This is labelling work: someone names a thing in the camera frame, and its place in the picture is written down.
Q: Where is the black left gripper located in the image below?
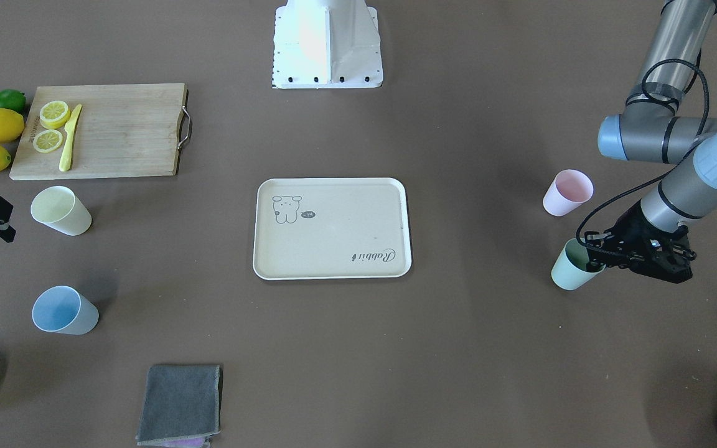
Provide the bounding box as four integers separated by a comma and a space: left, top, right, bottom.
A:
583, 202, 696, 284

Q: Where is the green cup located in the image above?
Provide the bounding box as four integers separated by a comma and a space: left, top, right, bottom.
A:
550, 238, 599, 291

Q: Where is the blue cup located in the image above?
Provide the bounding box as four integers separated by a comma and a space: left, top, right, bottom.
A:
31, 286, 100, 335

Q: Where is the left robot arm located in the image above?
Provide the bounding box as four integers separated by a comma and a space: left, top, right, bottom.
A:
575, 1, 717, 283

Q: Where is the cream rabbit tray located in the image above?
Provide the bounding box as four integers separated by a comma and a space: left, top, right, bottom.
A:
253, 177, 412, 281

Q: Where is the cream yellow cup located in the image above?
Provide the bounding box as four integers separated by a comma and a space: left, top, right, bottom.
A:
29, 186, 92, 236

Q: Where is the pink cup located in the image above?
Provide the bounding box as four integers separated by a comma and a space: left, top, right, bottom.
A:
541, 169, 594, 217

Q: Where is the yellow plastic knife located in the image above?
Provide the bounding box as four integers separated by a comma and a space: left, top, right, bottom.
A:
58, 104, 83, 172

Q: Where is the green lime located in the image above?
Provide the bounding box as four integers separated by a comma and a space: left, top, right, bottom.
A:
0, 89, 27, 114

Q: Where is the wooden cutting board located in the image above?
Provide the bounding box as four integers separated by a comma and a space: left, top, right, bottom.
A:
9, 84, 190, 180

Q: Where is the grey folded cloth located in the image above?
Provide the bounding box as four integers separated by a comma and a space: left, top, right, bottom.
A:
136, 364, 222, 447

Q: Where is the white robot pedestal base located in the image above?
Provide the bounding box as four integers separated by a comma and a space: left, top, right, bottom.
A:
271, 1, 384, 89

